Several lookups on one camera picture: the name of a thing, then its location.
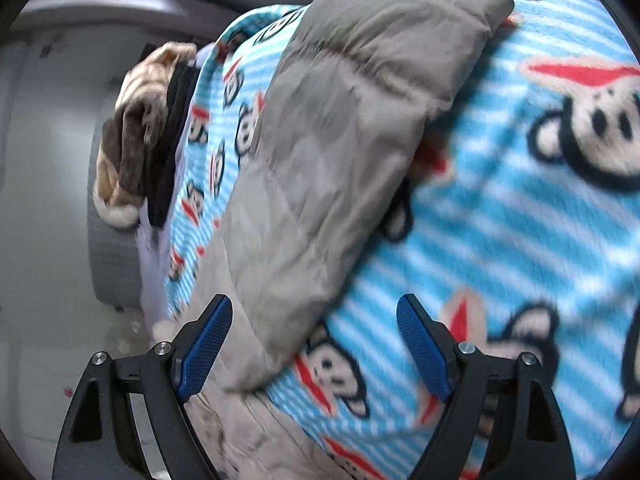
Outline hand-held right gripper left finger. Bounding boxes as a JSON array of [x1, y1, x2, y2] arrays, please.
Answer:
[[52, 294, 234, 480]]

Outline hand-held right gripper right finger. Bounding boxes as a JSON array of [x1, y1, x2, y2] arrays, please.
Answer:
[[396, 294, 576, 480]]

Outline taupe puffer jacket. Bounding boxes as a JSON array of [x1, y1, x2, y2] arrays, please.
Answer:
[[150, 0, 516, 480]]

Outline blue striped monkey print blanket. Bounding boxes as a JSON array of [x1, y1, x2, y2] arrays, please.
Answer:
[[165, 0, 640, 480]]

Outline black folded garment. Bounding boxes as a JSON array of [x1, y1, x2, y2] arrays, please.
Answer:
[[145, 62, 198, 228]]

